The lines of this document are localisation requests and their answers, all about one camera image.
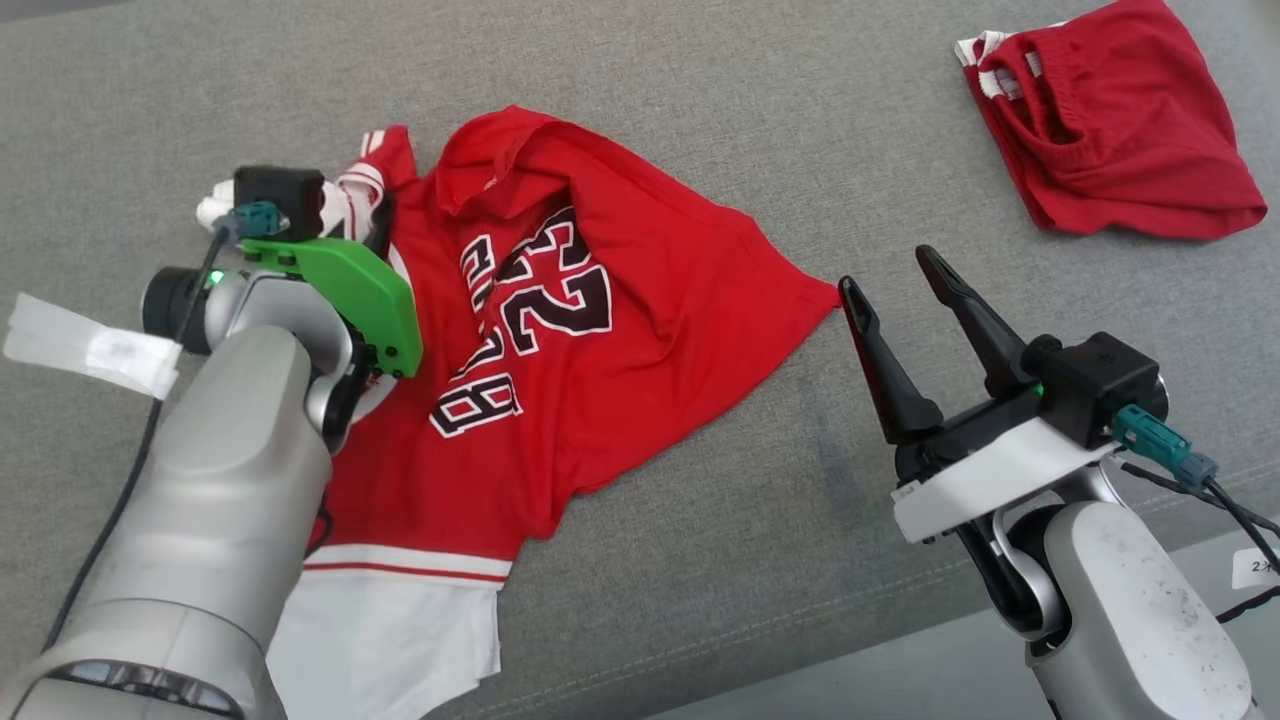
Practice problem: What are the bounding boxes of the left cable with teal plug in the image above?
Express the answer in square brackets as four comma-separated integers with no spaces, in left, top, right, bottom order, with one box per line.
[40,200,279,651]

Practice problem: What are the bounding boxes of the red Bulls shorts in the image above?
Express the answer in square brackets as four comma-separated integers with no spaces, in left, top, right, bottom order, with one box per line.
[955,0,1269,242]

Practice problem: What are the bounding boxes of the red Bulls jersey shirt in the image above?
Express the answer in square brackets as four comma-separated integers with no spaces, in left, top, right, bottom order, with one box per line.
[195,105,841,720]

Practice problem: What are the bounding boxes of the white tape cable tag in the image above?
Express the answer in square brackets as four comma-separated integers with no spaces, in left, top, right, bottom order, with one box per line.
[3,292,184,401]

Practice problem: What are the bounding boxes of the cable with teal plug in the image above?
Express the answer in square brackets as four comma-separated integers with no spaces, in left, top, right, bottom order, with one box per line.
[40,200,279,651]
[1112,405,1280,549]

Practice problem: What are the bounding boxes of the grey fabric sofa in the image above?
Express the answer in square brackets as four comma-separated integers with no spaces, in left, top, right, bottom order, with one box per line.
[0,0,1280,720]

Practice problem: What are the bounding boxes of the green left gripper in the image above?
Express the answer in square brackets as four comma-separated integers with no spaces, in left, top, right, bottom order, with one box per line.
[243,195,424,379]

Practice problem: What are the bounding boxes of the white paper cable tag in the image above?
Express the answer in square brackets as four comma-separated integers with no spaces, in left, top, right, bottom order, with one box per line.
[1232,545,1280,591]

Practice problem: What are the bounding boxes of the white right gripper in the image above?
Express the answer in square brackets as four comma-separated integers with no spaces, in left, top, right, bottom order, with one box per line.
[838,245,1121,546]

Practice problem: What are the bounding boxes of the right cable with teal plug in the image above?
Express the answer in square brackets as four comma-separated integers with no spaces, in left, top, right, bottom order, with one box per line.
[1112,405,1280,549]

